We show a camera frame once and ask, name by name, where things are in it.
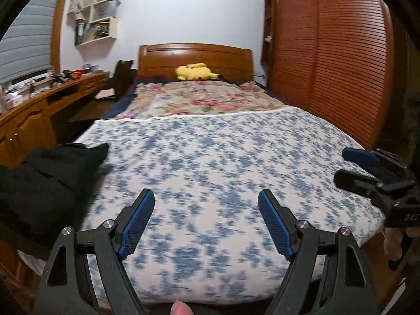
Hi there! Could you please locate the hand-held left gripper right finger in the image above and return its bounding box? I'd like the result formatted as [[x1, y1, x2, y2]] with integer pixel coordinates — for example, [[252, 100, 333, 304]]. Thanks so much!
[[258, 188, 376, 315]]

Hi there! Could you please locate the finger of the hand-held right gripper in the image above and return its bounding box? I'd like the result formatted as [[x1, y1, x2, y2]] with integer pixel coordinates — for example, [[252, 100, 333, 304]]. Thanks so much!
[[341, 147, 412, 185], [333, 169, 392, 204]]

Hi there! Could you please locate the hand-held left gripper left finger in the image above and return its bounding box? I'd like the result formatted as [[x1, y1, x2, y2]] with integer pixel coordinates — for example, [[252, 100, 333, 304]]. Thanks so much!
[[35, 188, 155, 315]]

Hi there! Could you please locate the black button coat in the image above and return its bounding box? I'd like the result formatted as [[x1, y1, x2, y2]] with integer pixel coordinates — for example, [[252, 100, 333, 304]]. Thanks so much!
[[0, 143, 110, 237]]

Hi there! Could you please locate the person's right hand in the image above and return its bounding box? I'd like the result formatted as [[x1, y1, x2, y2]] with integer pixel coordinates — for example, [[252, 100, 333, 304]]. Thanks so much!
[[383, 226, 413, 260]]

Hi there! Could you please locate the person's left hand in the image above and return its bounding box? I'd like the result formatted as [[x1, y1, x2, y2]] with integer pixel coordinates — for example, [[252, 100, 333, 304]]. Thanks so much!
[[171, 300, 193, 315]]

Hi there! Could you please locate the blue floral bedsheet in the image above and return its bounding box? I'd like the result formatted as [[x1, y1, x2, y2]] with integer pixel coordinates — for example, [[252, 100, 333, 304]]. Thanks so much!
[[18, 107, 386, 306]]

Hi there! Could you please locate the wooden louvered wardrobe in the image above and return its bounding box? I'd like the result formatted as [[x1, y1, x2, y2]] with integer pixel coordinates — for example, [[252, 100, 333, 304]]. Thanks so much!
[[261, 0, 396, 152]]

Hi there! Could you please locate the pink floral quilt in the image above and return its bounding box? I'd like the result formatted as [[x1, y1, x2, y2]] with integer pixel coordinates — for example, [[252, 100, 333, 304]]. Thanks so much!
[[116, 80, 287, 120]]

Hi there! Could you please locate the long wooden desk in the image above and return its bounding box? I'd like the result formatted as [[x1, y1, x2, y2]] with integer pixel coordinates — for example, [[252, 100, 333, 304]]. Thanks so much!
[[0, 70, 111, 171]]

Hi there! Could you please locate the dark chair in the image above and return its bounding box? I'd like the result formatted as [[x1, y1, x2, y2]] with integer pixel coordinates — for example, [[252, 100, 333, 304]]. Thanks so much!
[[95, 60, 138, 102]]

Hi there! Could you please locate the yellow plush toy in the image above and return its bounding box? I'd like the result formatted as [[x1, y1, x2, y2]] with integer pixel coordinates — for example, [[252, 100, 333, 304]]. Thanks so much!
[[175, 62, 221, 82]]

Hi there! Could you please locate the black tool on desk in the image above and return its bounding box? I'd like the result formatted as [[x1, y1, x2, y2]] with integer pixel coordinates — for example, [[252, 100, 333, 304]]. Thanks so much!
[[52, 70, 75, 83]]

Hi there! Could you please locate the wooden bed headboard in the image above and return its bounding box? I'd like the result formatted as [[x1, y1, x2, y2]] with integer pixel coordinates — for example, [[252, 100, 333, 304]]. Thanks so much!
[[138, 43, 254, 85]]

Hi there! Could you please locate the row of shelf books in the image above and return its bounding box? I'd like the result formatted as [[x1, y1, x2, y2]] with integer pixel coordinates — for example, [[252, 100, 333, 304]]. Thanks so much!
[[85, 21, 111, 40]]

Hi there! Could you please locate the grey window blind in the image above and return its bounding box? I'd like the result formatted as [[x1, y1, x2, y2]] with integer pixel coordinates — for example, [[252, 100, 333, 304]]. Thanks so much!
[[0, 0, 66, 85]]

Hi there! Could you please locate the white wall shelf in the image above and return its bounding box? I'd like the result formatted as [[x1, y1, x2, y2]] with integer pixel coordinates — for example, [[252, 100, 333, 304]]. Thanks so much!
[[75, 0, 123, 47]]

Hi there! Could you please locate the wooden window frame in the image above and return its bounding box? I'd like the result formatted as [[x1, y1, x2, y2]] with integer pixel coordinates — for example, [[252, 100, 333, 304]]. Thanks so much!
[[0, 0, 75, 88]]

